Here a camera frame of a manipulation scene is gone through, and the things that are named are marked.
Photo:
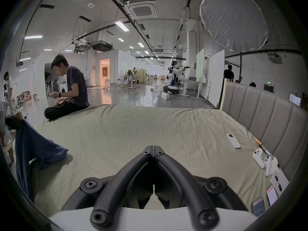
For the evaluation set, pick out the bed with beige sheet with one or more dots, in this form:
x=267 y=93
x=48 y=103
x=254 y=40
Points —
x=134 y=129

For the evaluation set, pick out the white table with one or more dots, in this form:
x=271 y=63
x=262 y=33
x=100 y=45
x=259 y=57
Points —
x=192 y=79

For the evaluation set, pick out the phone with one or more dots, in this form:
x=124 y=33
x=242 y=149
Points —
x=258 y=206

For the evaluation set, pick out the round white diffuser lamp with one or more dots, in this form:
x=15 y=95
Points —
x=233 y=18

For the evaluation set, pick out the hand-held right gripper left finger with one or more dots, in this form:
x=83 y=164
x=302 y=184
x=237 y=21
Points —
x=113 y=194

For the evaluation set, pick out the white humanoid robot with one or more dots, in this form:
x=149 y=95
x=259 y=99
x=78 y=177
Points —
x=171 y=76

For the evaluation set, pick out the grey padded headboard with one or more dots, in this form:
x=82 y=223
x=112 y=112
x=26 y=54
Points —
x=264 y=109

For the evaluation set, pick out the white box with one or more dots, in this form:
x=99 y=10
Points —
x=166 y=95

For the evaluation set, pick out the white card with red label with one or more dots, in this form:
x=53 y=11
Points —
x=272 y=195

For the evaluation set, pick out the copper and black pen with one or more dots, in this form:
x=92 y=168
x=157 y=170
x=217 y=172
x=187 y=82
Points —
x=262 y=147

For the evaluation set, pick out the dark blue shirt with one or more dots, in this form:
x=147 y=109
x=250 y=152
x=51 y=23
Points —
x=31 y=143

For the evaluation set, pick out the white hand controller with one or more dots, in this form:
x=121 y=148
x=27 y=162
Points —
x=258 y=158
x=268 y=165

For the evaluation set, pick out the white remote control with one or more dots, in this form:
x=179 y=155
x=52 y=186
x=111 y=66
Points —
x=233 y=140

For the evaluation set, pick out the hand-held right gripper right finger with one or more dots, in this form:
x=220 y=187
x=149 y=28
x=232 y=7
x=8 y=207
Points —
x=190 y=194

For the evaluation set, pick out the white washing machine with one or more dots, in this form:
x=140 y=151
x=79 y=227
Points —
x=63 y=86

